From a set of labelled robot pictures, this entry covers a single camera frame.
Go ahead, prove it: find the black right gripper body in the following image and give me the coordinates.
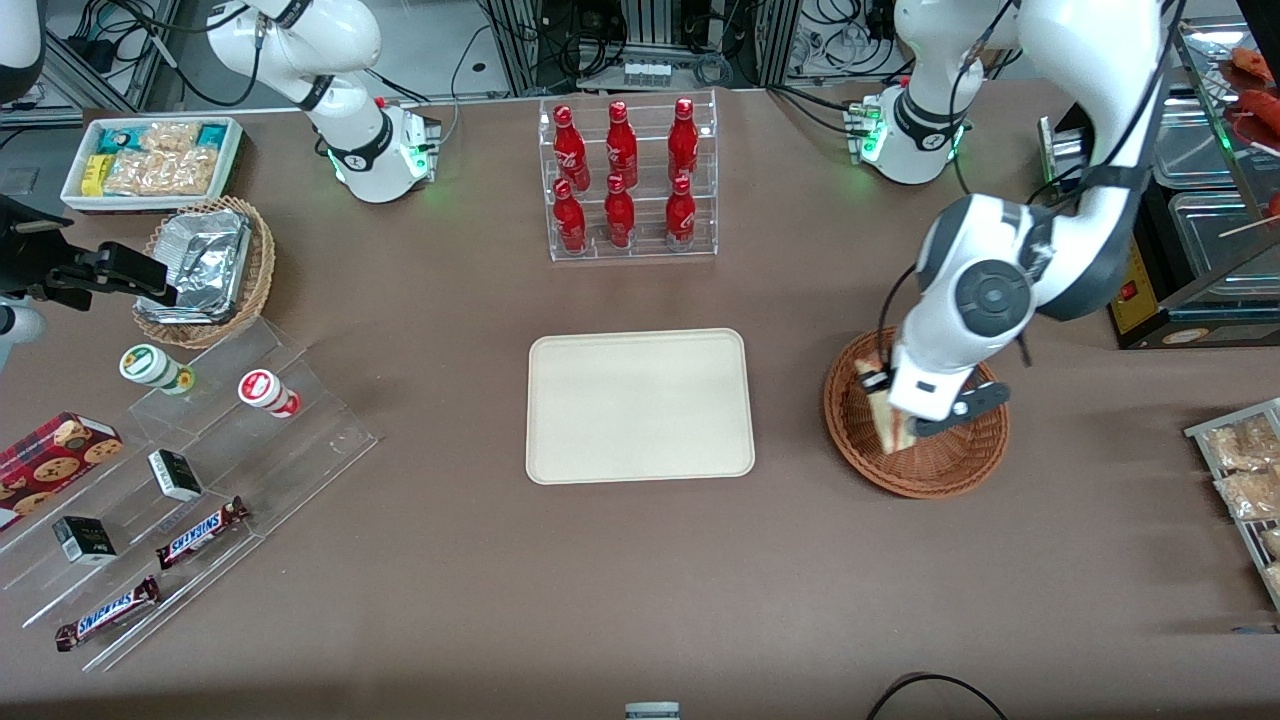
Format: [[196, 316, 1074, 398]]
[[0, 195, 73, 301]]

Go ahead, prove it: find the triangular sandwich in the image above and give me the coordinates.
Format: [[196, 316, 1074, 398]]
[[854, 358, 917, 454]]

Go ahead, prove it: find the brown round wicker basket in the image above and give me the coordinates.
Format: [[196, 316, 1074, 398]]
[[823, 324, 1011, 499]]

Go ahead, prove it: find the light tan wicker basket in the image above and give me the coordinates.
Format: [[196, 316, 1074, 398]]
[[132, 195, 277, 351]]

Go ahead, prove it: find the tray of packaged snacks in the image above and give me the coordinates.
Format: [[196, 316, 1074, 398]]
[[1185, 398, 1280, 611]]

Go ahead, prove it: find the cream rectangular serving tray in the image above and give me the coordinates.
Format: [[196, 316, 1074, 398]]
[[526, 328, 756, 486]]

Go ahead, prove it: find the aluminium foil container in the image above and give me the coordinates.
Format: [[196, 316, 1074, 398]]
[[148, 208, 252, 323]]

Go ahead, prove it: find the green lid yogurt cup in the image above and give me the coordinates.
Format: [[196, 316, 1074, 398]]
[[119, 343, 197, 397]]

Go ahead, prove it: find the large clear cracker bag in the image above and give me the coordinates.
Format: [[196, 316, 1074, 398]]
[[104, 148, 218, 197]]

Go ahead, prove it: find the small clear cracker bag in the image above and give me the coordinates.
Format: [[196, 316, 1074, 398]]
[[140, 121, 201, 153]]

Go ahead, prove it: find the white rectangular snack bin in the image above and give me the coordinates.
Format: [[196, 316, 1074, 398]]
[[60, 115, 246, 216]]

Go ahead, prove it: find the black food warmer cabinet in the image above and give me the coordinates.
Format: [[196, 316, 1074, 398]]
[[1038, 15, 1280, 351]]

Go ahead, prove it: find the red lid yogurt cup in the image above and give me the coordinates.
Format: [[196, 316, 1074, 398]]
[[237, 368, 302, 419]]

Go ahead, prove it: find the small black carton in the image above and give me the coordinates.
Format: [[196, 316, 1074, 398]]
[[52, 515, 119, 567], [147, 449, 205, 503]]

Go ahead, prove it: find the red plaid cookie box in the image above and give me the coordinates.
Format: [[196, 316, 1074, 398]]
[[0, 411, 126, 533]]

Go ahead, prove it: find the clear acrylic stepped shelf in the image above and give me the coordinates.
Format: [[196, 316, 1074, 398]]
[[0, 318, 379, 673]]

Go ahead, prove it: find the red cola bottle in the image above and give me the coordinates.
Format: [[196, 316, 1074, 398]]
[[668, 97, 701, 183], [665, 174, 698, 251], [553, 104, 591, 191], [606, 100, 639, 189], [553, 178, 589, 254], [604, 174, 637, 250]]

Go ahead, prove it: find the clear acrylic bottle rack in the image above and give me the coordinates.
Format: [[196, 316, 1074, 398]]
[[538, 90, 719, 263]]

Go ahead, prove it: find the snickers chocolate bar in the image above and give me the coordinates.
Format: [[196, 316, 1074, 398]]
[[55, 575, 162, 653], [155, 496, 251, 571]]

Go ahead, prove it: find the stainless steel pan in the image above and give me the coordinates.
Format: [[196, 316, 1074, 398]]
[[1150, 108, 1251, 191], [1168, 190, 1280, 301]]

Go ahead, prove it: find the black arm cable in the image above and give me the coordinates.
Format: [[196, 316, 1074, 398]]
[[878, 0, 1186, 386]]

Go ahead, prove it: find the aluminium frame rail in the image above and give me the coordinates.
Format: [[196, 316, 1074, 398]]
[[45, 0, 181, 113]]

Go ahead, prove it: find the black looped cable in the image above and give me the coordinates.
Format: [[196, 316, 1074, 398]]
[[865, 672, 1011, 720]]

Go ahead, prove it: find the black control cabinet with cables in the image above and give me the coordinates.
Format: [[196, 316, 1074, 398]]
[[478, 0, 801, 93]]

